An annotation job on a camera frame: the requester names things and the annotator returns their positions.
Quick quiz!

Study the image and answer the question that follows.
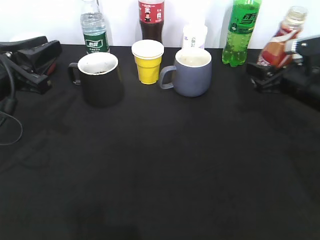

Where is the green sprite bottle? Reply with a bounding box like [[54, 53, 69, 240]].
[[221, 0, 262, 67]]

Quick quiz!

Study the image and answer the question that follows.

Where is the orange nescafe coffee bottle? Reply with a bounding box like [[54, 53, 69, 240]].
[[256, 6, 308, 69]]

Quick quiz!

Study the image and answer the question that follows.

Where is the cola bottle red label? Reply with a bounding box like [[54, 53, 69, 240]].
[[138, 0, 165, 43]]

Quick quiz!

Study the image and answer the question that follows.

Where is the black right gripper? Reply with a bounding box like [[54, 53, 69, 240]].
[[246, 35, 320, 111]]

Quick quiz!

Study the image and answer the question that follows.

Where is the maroon mug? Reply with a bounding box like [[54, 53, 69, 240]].
[[9, 31, 56, 76]]

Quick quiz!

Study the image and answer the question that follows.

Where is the yellow paper cup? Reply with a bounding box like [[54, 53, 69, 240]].
[[131, 39, 165, 85]]

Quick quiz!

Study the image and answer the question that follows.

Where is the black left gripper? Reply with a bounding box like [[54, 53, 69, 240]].
[[0, 36, 62, 100]]

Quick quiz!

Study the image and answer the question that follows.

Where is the grey mug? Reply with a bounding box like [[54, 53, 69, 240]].
[[158, 47, 212, 98]]

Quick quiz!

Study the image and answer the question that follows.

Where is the black cable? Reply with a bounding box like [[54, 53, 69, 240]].
[[0, 53, 24, 146]]

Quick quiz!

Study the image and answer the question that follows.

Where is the small white drink bottle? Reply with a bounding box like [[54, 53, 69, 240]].
[[182, 24, 208, 49]]

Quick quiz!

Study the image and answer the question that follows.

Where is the water bottle green label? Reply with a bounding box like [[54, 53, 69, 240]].
[[80, 0, 110, 54]]

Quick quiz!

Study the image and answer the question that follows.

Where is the black mug white interior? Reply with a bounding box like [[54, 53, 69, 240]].
[[67, 52, 124, 108]]

